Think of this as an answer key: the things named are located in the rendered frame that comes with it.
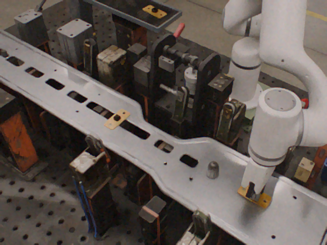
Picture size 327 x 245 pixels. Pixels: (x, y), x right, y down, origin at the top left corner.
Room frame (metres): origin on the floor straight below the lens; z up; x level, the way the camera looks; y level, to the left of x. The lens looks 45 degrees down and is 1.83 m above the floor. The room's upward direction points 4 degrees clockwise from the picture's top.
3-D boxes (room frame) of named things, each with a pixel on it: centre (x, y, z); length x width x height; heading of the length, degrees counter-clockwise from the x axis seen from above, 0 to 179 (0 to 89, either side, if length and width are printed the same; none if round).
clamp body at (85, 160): (0.57, 0.29, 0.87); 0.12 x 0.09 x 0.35; 150
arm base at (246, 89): (1.14, -0.16, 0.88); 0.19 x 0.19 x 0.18
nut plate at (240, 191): (0.52, -0.15, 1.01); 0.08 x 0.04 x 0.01; 60
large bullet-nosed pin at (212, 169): (0.58, -0.04, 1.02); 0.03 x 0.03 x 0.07
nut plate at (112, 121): (0.76, 0.25, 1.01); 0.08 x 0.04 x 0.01; 150
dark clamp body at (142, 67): (0.94, 0.18, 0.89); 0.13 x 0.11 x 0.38; 150
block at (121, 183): (0.77, 0.24, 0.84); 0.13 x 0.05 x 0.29; 150
